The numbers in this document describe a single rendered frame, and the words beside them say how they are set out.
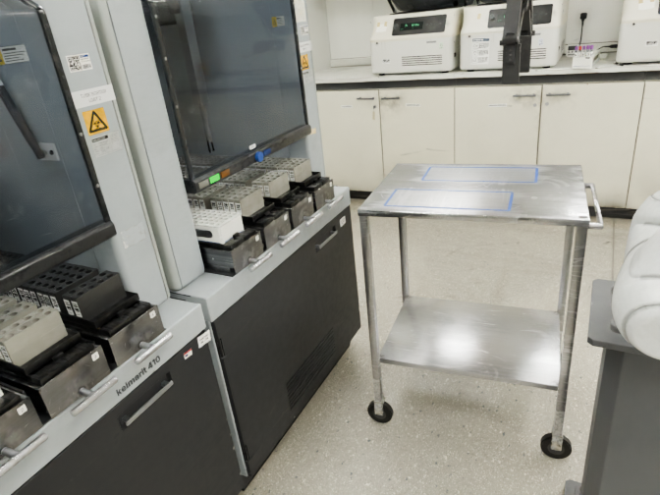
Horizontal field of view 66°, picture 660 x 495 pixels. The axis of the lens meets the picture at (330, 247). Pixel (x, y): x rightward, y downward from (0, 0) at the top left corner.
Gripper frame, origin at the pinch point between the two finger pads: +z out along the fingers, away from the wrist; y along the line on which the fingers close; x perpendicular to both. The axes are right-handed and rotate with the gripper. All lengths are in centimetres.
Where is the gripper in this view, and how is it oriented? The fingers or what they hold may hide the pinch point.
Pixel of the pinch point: (516, 72)
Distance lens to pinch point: 110.2
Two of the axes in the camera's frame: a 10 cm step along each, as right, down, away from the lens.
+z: 1.0, 9.0, 4.3
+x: -8.9, -1.1, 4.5
